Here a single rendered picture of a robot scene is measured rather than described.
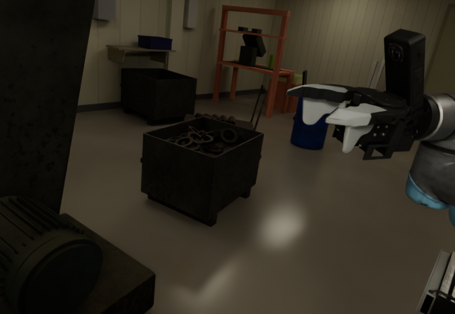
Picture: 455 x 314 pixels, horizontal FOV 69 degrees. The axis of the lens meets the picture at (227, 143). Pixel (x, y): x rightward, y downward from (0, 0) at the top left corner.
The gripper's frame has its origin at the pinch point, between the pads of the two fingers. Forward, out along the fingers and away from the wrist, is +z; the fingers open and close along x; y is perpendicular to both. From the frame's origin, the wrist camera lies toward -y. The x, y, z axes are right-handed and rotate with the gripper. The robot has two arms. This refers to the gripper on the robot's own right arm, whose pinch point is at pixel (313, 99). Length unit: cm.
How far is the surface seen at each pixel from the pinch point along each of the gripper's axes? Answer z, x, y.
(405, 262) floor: -216, 84, 172
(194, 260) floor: -48, 130, 177
